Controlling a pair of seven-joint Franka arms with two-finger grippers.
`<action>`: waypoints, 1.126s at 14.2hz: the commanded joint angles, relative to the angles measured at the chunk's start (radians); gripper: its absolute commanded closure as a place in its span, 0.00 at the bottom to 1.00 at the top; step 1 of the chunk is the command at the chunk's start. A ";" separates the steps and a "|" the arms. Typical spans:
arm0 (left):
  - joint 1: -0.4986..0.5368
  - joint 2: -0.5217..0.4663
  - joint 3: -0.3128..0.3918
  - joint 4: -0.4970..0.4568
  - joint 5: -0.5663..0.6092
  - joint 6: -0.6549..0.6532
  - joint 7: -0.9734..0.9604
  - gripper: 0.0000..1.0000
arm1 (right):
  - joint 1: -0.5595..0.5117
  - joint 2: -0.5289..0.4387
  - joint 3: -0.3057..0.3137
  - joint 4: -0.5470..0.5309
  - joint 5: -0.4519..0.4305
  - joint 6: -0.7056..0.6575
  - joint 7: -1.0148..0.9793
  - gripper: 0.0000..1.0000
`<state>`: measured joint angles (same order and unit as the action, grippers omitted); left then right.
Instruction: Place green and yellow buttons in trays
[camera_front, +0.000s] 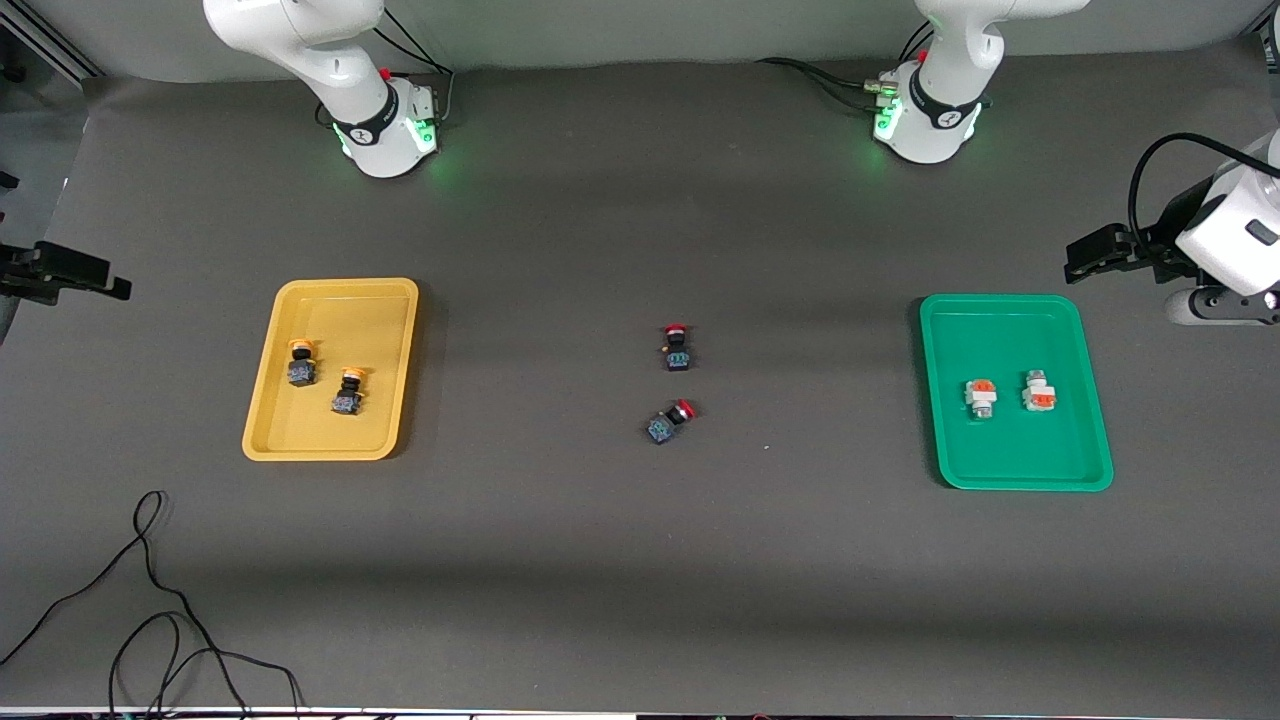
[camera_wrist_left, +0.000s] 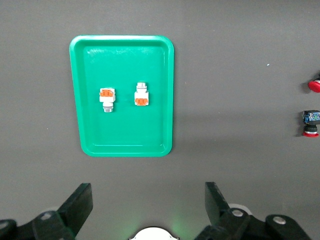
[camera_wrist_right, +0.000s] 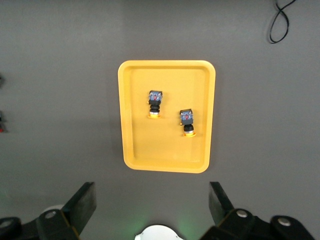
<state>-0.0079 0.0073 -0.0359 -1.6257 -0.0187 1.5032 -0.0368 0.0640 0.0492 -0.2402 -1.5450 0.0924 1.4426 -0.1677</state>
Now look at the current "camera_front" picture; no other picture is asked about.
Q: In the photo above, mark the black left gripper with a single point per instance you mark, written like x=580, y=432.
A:
x=1163, y=241

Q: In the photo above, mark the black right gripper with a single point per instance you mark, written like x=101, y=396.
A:
x=28, y=268

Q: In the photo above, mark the yellow push button switch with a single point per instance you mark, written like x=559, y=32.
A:
x=302, y=368
x=348, y=395

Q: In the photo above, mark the yellow plastic tray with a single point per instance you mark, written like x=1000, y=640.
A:
x=375, y=320

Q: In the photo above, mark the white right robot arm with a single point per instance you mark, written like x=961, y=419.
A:
x=300, y=30

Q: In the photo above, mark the green plastic tray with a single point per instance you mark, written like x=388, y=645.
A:
x=1000, y=450

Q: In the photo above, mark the aluminium frame rail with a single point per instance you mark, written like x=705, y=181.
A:
x=55, y=50

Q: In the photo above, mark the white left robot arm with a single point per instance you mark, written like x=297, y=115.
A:
x=950, y=120

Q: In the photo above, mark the white orange switch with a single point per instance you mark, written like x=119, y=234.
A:
x=981, y=398
x=1040, y=392

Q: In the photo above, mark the red push button switch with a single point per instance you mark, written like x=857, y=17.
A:
x=668, y=424
x=677, y=348

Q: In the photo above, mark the dark grey table mat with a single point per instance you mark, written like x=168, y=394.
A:
x=640, y=580

